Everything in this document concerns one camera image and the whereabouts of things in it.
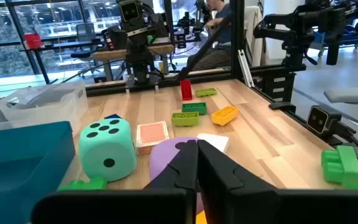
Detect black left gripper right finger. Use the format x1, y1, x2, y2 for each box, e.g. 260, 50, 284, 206
197, 139, 358, 224

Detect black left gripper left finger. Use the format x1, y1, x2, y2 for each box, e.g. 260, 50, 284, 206
31, 139, 198, 224

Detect small yellow toy brick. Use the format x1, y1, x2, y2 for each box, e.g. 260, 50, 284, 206
196, 210, 209, 224

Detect purple foam dice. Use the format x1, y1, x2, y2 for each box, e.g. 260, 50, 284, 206
149, 136, 206, 215

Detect red toy brick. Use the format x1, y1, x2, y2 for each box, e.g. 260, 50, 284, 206
180, 80, 193, 101

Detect light green toy brick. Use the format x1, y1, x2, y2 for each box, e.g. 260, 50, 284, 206
195, 88, 218, 98

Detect lime green toy brick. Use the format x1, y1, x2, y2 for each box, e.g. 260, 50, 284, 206
171, 111, 200, 128

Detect dark green toy brick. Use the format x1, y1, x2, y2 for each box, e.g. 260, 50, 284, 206
181, 102, 208, 116

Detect mint foam dice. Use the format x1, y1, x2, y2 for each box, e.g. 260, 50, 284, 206
78, 118, 137, 183

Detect long yellow toy brick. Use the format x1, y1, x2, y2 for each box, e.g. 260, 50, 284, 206
211, 106, 239, 127

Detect small green toy brick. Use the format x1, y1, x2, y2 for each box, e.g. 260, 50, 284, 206
57, 176, 109, 192

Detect green stepped toy brick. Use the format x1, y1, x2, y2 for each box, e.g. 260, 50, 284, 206
321, 145, 358, 190

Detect wooden workbench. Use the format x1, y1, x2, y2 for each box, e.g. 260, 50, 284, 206
92, 43, 175, 83

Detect black office chair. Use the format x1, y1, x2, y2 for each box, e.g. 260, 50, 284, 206
70, 22, 103, 78

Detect person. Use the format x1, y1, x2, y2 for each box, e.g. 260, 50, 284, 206
186, 0, 233, 72

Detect black desk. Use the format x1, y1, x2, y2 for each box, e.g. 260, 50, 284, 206
19, 39, 103, 85

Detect silver aluminium bar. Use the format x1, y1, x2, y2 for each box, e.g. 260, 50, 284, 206
237, 49, 255, 88

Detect white jacket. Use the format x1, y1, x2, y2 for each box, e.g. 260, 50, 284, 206
244, 5, 264, 59

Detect red box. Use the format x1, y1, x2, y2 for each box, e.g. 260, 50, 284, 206
24, 33, 44, 51

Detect teal plastic tray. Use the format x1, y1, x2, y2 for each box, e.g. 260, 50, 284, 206
0, 121, 76, 224

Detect grey padded bench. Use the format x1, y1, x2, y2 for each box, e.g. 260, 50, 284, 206
323, 86, 358, 105

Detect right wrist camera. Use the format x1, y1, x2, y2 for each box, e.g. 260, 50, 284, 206
118, 0, 144, 24

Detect black frame bracket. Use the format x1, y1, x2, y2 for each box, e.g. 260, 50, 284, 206
268, 101, 296, 112

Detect black table-level camera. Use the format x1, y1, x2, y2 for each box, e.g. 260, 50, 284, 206
306, 105, 343, 138

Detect black camera cable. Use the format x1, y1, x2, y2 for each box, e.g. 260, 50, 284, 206
337, 123, 358, 166

